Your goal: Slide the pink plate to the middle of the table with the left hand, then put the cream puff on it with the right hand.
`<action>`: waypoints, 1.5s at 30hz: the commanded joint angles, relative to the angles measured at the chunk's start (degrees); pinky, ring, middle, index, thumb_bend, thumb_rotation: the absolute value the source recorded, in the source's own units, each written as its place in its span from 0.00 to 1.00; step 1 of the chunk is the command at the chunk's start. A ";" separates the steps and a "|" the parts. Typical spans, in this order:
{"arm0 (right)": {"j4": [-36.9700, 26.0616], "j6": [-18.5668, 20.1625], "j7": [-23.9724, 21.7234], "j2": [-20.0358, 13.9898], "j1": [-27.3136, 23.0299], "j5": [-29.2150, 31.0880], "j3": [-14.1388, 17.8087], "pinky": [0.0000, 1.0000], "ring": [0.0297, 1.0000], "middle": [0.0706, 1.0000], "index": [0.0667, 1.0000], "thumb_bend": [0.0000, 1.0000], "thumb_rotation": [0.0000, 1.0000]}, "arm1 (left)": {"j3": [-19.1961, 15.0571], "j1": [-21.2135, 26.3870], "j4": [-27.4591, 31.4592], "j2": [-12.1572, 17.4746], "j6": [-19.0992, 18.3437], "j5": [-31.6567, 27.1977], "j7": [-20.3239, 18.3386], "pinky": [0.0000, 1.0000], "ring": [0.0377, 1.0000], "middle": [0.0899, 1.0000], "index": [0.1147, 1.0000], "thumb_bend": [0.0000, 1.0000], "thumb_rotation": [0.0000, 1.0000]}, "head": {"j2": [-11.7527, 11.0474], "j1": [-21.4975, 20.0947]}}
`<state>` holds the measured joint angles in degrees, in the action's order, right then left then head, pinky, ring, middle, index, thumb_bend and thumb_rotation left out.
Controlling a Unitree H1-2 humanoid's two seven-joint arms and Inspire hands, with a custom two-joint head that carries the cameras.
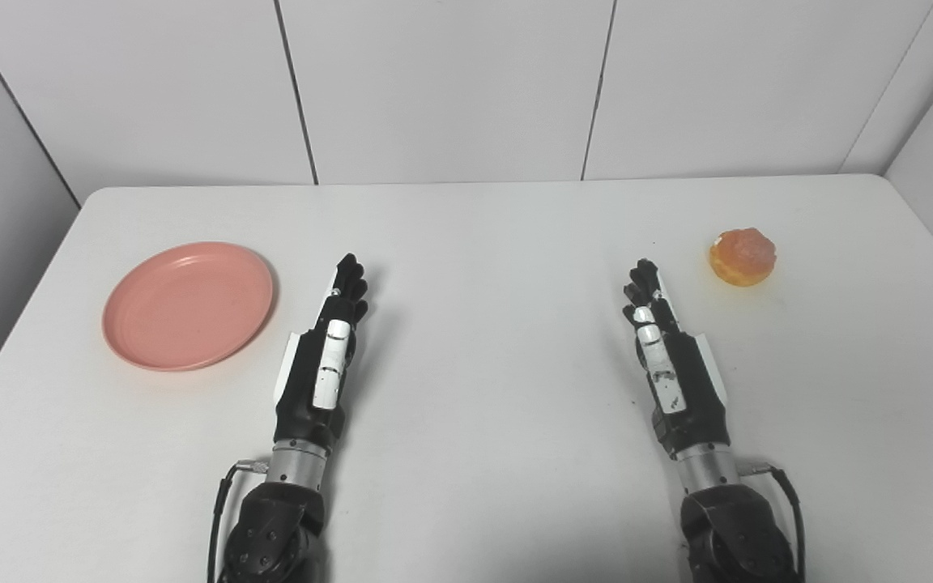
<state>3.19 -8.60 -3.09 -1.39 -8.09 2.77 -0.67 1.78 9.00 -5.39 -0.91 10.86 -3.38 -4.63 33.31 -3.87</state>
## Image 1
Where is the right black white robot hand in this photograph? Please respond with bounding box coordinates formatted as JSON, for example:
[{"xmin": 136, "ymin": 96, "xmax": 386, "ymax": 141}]
[{"xmin": 622, "ymin": 258, "xmax": 732, "ymax": 459}]

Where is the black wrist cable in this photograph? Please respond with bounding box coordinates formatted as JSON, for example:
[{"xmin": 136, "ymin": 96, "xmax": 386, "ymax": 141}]
[
  {"xmin": 739, "ymin": 459, "xmax": 807, "ymax": 582},
  {"xmin": 207, "ymin": 458, "xmax": 271, "ymax": 583}
]

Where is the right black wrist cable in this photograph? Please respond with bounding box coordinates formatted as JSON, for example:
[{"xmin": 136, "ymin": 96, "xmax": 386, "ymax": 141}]
[{"xmin": 739, "ymin": 459, "xmax": 807, "ymax": 582}]

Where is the golden cream puff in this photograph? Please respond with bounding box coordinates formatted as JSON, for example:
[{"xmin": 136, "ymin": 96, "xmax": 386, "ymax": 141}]
[{"xmin": 708, "ymin": 228, "xmax": 778, "ymax": 287}]

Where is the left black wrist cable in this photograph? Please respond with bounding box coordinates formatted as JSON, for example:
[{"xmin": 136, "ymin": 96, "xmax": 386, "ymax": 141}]
[{"xmin": 207, "ymin": 458, "xmax": 271, "ymax": 583}]

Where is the pink round plate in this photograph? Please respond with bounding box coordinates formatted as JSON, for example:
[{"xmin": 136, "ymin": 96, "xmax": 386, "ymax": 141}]
[{"xmin": 101, "ymin": 241, "xmax": 277, "ymax": 373}]

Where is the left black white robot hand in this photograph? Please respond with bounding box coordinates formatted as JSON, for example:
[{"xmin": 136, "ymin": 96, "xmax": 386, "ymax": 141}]
[{"xmin": 274, "ymin": 253, "xmax": 369, "ymax": 449}]

